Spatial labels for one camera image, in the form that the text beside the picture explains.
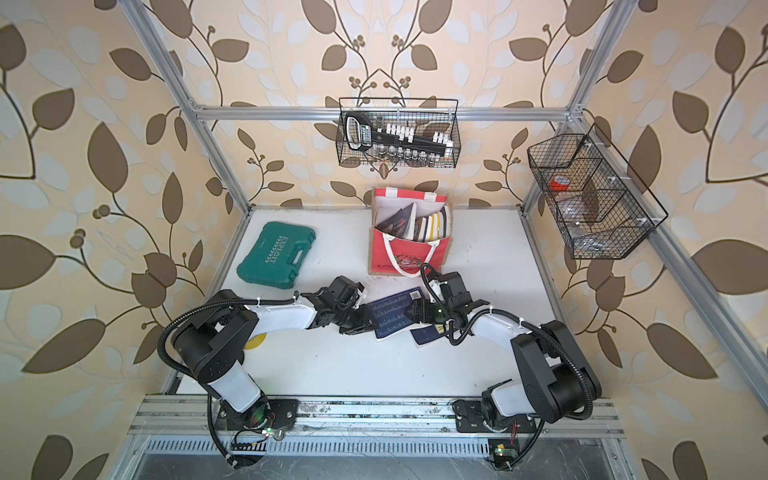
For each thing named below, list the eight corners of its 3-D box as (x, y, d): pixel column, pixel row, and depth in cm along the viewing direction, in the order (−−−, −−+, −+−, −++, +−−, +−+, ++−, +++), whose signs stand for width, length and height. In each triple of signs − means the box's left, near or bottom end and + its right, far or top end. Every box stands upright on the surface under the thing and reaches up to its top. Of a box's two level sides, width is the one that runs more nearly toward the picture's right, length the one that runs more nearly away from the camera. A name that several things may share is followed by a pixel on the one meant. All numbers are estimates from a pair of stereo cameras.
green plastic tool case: (237, 282, 102) (230, 273, 98) (268, 229, 117) (263, 220, 113) (292, 290, 100) (288, 281, 96) (316, 235, 115) (313, 226, 111)
